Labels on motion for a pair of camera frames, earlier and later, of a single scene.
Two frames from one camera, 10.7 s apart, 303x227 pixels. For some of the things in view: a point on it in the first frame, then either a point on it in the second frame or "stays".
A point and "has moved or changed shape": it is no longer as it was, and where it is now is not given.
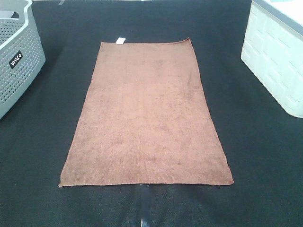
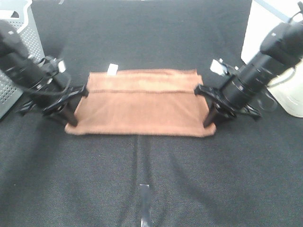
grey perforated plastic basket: x=22 y=54 stays
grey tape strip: x=145 y=205 stays
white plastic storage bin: x=272 y=49 stays
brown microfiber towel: x=148 y=120 has moved or changed shape
